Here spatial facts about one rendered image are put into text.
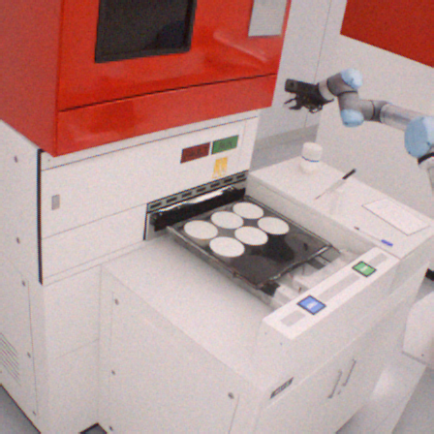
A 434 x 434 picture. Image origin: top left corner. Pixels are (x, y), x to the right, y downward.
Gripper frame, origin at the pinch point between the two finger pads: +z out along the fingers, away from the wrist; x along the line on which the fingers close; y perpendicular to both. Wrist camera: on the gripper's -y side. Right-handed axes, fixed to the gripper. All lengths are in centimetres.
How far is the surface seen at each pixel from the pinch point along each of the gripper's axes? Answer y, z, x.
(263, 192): -4.9, -0.8, -37.1
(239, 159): -16.9, -1.7, -29.8
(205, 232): -28, -6, -59
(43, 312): -67, 11, -93
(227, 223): -20, -5, -54
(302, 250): -3, -22, -60
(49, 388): -54, 30, -115
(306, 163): 8.8, -6.0, -22.2
